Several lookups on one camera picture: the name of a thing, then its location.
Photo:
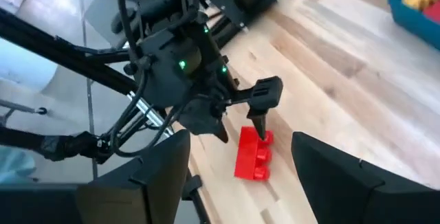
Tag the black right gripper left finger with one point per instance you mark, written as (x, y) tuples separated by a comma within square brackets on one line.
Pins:
[(161, 182)]

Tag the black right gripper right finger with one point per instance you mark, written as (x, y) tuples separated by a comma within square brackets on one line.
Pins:
[(343, 189)]

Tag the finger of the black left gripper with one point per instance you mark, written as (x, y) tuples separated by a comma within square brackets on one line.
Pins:
[(203, 117), (266, 91)]

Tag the large red toy block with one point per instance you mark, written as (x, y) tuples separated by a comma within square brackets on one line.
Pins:
[(249, 158)]

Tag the red wedge toy block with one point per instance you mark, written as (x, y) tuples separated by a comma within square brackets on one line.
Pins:
[(434, 11)]

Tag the large teal plastic bin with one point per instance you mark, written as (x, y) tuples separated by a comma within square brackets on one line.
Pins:
[(405, 18)]

